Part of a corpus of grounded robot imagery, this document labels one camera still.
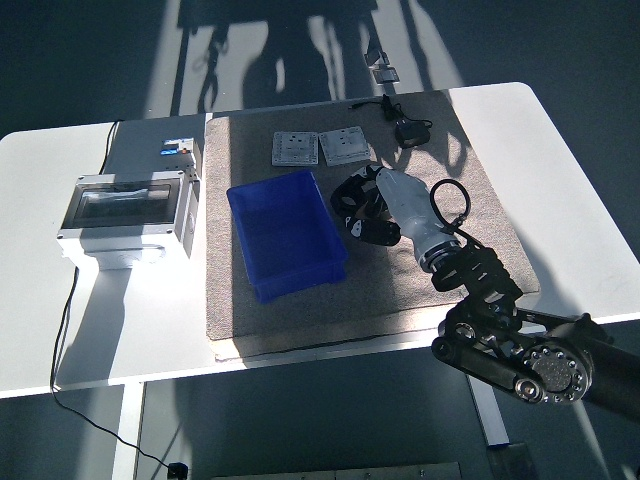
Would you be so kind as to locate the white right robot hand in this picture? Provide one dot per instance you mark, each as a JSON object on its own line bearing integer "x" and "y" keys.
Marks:
{"x": 407, "y": 205}

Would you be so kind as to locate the black plastic nut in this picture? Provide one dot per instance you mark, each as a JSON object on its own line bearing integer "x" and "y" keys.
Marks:
{"x": 340, "y": 200}

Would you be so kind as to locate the blue plastic box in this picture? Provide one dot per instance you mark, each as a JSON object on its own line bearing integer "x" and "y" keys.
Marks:
{"x": 285, "y": 235}

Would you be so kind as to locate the black power adapter plug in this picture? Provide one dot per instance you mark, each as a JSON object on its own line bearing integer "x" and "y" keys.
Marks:
{"x": 411, "y": 135}

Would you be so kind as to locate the grey square metal plate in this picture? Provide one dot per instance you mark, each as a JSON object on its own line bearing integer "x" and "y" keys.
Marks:
{"x": 345, "y": 145}
{"x": 295, "y": 149}

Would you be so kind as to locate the small grey floor block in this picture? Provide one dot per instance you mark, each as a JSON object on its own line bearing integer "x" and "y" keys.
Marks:
{"x": 386, "y": 75}

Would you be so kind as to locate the grey-brown mat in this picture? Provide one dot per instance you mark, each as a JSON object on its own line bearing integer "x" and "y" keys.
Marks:
{"x": 300, "y": 310}

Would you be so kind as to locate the beige foam underlay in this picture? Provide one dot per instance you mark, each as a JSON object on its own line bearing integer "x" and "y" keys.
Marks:
{"x": 225, "y": 351}

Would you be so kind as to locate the white table leg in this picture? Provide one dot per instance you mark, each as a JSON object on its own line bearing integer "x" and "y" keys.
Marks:
{"x": 127, "y": 425}
{"x": 497, "y": 425}

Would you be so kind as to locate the circuit breaker with blue label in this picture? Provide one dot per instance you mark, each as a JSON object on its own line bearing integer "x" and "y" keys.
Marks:
{"x": 175, "y": 147}

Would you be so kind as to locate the dark floor block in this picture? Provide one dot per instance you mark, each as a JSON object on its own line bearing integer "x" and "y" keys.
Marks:
{"x": 510, "y": 462}

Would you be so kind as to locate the black floor plug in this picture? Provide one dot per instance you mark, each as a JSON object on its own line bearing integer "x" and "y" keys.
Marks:
{"x": 177, "y": 470}

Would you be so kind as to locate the small dark floor bracket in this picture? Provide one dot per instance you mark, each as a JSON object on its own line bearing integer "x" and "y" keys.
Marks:
{"x": 375, "y": 54}

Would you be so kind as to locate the grey enclosure with clear lid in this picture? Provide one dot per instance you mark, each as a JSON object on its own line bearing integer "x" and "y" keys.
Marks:
{"x": 125, "y": 205}

